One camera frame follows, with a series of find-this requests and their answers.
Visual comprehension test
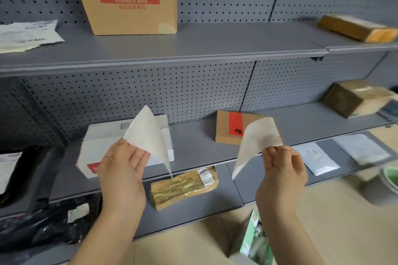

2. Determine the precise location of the person's right hand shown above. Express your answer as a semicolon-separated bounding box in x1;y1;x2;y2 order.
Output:
256;145;308;213

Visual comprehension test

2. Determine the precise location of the person's left hand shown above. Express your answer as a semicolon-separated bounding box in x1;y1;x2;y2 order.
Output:
97;138;152;213

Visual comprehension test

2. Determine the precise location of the small white paper piece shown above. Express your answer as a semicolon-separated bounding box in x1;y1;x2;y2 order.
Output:
232;117;284;180

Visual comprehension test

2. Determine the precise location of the large white paper piece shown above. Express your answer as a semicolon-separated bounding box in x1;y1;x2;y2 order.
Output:
123;105;173;179

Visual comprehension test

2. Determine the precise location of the person's right forearm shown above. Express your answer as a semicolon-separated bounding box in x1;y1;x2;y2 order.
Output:
257;208;325;265

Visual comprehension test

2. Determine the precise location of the person's left forearm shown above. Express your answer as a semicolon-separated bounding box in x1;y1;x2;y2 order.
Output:
69;209;144;265

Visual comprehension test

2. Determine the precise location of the white box with red label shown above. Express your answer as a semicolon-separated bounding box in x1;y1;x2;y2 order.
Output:
75;114;175;179

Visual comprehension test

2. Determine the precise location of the brown parcel in clear tape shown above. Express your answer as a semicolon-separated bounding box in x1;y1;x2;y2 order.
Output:
150;166;219;211

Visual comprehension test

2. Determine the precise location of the small white envelope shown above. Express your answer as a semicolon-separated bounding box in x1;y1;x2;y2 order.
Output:
293;142;341;177

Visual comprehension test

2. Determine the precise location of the flat red-label cardboard box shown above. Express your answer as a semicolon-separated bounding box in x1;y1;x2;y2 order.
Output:
215;110;272;146

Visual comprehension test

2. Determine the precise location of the green and white box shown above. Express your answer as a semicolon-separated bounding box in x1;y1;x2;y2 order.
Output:
239;210;277;265

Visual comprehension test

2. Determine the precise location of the open cardboard box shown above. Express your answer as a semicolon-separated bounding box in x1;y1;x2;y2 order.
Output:
215;210;277;265

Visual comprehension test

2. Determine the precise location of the brown cardboard box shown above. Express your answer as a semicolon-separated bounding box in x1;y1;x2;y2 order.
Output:
321;80;396;119

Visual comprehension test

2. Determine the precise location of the black plastic bag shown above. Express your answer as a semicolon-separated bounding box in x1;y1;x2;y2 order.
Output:
0;194;103;257
0;146;66;210

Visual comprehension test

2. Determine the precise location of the green bin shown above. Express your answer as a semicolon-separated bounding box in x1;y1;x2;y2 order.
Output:
381;166;398;198

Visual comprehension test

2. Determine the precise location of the grey pegboard shelf unit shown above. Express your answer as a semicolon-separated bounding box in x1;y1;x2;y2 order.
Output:
0;0;398;265

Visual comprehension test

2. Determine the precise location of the blue packet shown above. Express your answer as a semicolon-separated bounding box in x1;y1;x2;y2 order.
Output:
377;100;398;123

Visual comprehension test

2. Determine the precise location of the long taped brown parcel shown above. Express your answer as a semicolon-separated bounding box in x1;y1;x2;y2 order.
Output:
317;14;398;43

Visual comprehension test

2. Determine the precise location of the crumpled white mailer bag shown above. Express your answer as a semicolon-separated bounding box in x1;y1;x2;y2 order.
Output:
0;20;65;54

